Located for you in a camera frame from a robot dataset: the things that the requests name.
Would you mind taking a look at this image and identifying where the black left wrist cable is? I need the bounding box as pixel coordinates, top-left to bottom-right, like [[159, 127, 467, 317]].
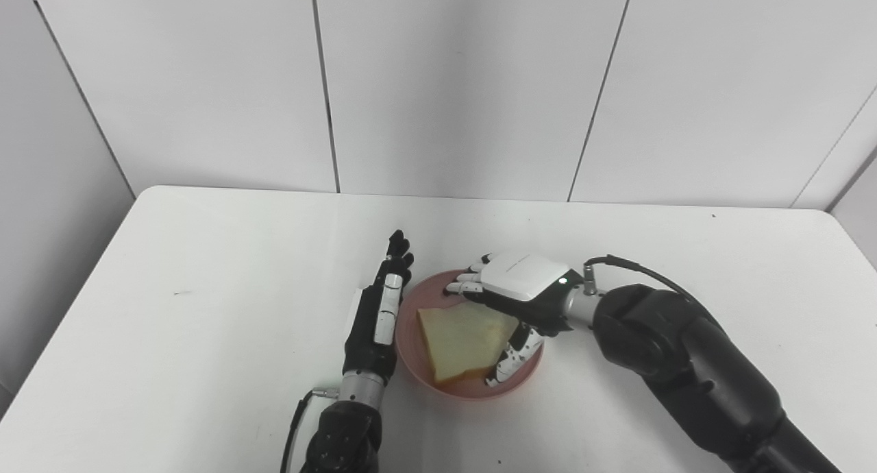
[[279, 387, 341, 473]]

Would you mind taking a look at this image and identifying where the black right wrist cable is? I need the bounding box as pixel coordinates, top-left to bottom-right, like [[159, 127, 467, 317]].
[[583, 254, 694, 304]]

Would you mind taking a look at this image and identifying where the pink round plate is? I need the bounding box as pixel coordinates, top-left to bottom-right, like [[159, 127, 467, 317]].
[[394, 269, 546, 402]]

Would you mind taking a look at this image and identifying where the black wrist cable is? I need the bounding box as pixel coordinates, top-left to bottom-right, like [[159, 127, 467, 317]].
[[583, 254, 694, 304], [279, 387, 341, 473]]

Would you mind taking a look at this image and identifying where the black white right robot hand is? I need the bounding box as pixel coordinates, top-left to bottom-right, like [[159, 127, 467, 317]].
[[443, 250, 587, 388]]

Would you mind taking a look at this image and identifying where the slice of white bread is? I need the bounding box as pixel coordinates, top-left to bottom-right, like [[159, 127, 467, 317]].
[[417, 301, 520, 385]]

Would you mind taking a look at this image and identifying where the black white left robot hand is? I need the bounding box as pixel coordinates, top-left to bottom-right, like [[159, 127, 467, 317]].
[[342, 229, 416, 386]]

